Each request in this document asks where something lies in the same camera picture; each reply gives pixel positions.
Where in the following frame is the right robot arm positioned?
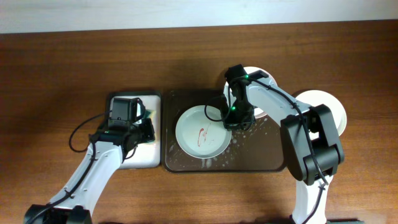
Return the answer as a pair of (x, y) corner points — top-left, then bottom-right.
(221, 64), (345, 223)

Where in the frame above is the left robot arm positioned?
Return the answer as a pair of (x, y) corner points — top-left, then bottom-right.
(24, 97), (155, 223)

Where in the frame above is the small black soapy tray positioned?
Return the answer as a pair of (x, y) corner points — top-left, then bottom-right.
(106, 90), (162, 169)

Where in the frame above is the large brown tray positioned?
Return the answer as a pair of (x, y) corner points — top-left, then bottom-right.
(161, 89), (285, 173)

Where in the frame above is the pale green plate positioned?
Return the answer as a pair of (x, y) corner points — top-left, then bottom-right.
(175, 105), (232, 159)

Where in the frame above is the cream white plate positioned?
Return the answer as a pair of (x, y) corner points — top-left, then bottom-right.
(295, 90), (347, 136)

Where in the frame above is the green yellow sponge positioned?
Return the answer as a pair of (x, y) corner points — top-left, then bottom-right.
(136, 110), (155, 144)

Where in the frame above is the pink plate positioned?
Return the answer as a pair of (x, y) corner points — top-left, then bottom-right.
(223, 66), (278, 119)

